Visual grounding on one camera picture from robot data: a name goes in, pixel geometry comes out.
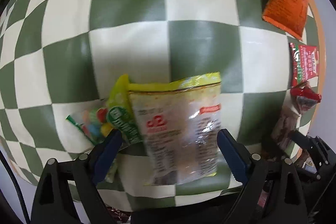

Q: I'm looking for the green candy bag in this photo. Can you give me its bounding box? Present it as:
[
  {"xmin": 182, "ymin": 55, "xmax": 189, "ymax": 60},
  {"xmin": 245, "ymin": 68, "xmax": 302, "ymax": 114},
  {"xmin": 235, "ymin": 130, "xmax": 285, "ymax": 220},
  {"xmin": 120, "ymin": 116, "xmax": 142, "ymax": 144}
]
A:
[{"xmin": 65, "ymin": 74, "xmax": 144, "ymax": 184}]

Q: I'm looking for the yellow clear snack bag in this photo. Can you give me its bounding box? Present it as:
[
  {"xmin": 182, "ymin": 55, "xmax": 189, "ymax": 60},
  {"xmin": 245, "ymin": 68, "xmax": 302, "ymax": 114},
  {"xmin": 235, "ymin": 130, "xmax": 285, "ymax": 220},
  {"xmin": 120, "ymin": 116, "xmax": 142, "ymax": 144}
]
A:
[{"xmin": 129, "ymin": 72, "xmax": 221, "ymax": 185}]

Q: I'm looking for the black cable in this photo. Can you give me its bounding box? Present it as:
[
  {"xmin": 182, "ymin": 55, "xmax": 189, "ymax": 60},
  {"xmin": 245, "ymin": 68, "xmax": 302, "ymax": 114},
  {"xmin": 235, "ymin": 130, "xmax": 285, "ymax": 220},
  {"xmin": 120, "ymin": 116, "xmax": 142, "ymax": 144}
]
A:
[{"xmin": 0, "ymin": 150, "xmax": 31, "ymax": 224}]

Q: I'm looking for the green white checkered blanket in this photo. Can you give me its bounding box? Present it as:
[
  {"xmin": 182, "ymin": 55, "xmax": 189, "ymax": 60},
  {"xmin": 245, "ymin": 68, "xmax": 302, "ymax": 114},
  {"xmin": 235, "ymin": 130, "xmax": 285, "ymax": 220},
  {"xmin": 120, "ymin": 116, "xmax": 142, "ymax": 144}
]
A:
[{"xmin": 1, "ymin": 0, "xmax": 294, "ymax": 186}]

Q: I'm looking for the red green snack bag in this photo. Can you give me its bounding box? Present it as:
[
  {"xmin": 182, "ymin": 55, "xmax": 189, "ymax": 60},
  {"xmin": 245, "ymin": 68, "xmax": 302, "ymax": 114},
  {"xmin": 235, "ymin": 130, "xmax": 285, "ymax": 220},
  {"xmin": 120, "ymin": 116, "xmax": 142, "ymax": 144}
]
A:
[{"xmin": 289, "ymin": 43, "xmax": 319, "ymax": 87}]

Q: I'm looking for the red snack packet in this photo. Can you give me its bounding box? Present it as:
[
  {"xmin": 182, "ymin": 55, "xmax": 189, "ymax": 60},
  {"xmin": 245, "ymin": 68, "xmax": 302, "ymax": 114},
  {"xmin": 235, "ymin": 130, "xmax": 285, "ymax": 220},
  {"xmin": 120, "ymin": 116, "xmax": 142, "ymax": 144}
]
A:
[{"xmin": 270, "ymin": 81, "xmax": 322, "ymax": 152}]

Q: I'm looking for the orange snack bag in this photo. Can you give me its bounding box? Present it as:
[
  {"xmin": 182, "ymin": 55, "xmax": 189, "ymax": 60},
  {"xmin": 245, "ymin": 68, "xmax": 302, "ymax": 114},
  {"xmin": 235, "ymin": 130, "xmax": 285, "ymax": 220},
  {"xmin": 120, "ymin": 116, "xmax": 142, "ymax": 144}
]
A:
[{"xmin": 262, "ymin": 0, "xmax": 309, "ymax": 40}]

